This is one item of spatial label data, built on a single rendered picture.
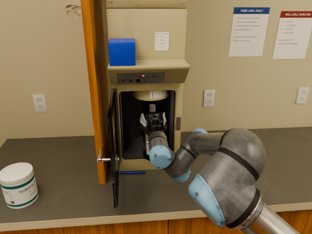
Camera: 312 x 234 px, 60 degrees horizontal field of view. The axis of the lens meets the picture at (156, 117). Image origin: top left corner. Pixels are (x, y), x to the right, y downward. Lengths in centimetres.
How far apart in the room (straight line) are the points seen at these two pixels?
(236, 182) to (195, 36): 113
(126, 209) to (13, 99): 99
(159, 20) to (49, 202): 90
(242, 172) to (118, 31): 75
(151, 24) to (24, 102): 98
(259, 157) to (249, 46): 115
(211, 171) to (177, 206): 58
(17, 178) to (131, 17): 79
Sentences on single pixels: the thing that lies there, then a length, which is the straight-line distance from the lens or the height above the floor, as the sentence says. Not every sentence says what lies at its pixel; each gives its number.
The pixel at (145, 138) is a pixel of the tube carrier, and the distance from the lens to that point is 127.
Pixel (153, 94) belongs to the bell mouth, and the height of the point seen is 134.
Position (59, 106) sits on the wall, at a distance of 174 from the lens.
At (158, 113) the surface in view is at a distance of 122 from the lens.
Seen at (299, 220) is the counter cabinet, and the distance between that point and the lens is 150.
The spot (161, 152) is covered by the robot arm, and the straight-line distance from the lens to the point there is 94.
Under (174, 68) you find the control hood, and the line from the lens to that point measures 107.
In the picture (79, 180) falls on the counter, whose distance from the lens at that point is 138.
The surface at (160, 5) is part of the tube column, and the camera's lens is 114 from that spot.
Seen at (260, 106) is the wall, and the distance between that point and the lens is 191.
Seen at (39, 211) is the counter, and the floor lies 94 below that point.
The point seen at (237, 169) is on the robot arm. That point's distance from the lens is 64.
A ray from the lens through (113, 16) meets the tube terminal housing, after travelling 114.
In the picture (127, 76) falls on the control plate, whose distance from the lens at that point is 110.
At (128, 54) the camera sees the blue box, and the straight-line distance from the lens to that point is 105.
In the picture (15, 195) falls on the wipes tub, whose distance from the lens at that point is 127.
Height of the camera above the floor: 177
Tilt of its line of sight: 25 degrees down
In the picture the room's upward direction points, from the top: straight up
